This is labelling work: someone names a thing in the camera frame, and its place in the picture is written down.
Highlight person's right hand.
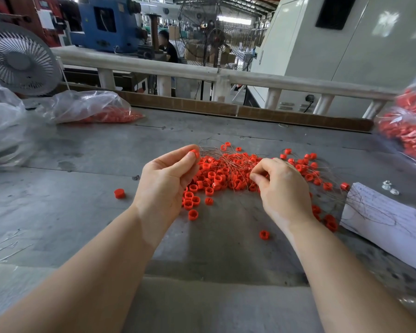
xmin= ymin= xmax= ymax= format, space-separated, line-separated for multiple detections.
xmin=250 ymin=157 xmax=317 ymax=236

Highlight person's left hand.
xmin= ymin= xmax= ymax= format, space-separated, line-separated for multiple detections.
xmin=130 ymin=144 xmax=201 ymax=246

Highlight pile of red plastic rings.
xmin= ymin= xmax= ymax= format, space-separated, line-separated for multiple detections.
xmin=182 ymin=141 xmax=352 ymax=241

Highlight person's left forearm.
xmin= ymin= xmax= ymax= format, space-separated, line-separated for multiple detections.
xmin=0 ymin=208 xmax=157 ymax=333

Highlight person's right forearm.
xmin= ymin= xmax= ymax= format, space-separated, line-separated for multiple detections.
xmin=286 ymin=220 xmax=416 ymax=333

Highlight brown wooden board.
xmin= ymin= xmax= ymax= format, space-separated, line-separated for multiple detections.
xmin=54 ymin=84 xmax=374 ymax=132

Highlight white paper sheet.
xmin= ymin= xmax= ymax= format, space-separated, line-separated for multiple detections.
xmin=340 ymin=182 xmax=416 ymax=276

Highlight clear bag with red pieces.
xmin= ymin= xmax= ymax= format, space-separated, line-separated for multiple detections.
xmin=36 ymin=90 xmax=145 ymax=125

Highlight white metal railing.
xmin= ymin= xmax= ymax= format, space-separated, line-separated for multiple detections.
xmin=50 ymin=45 xmax=401 ymax=118

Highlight large clear bag red pieces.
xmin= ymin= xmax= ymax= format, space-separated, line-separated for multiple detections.
xmin=374 ymin=62 xmax=416 ymax=167

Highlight blue industrial machine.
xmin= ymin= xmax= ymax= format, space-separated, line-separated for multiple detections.
xmin=71 ymin=0 xmax=147 ymax=54

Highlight crumpled clear plastic bag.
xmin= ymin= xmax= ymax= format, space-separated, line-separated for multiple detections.
xmin=0 ymin=78 xmax=41 ymax=168

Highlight large grey machine cabinet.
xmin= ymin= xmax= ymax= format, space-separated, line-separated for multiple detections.
xmin=250 ymin=0 xmax=416 ymax=117

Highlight white desk fan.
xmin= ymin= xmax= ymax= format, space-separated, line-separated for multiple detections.
xmin=0 ymin=23 xmax=62 ymax=97

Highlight red industrial machine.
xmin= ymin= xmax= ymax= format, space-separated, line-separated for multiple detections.
xmin=0 ymin=0 xmax=62 ymax=47

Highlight black pedestal fan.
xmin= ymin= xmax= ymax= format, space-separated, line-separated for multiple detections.
xmin=204 ymin=27 xmax=229 ymax=101

